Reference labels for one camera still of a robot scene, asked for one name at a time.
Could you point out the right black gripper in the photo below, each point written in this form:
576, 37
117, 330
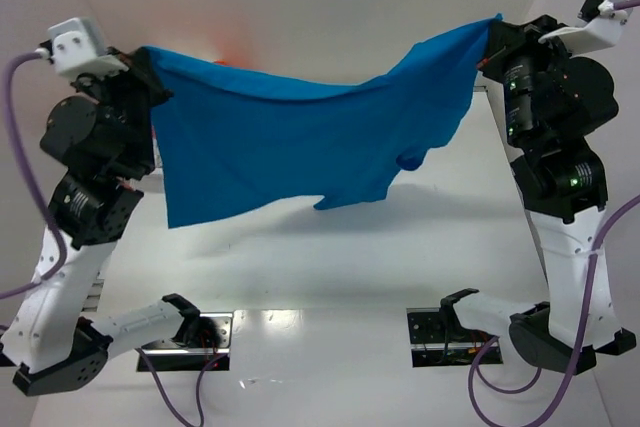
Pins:
505, 40

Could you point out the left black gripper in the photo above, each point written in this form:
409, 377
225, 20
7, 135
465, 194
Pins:
141, 69

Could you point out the blue t shirt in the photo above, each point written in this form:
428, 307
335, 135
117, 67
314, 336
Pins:
233, 140

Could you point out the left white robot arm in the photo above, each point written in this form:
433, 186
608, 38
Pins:
54, 348

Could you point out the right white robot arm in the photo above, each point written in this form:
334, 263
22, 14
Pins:
555, 95

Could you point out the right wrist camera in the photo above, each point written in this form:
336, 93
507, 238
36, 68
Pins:
602, 24

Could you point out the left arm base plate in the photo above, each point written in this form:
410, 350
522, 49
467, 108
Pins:
211, 340

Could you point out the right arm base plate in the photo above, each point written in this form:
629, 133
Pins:
433, 344

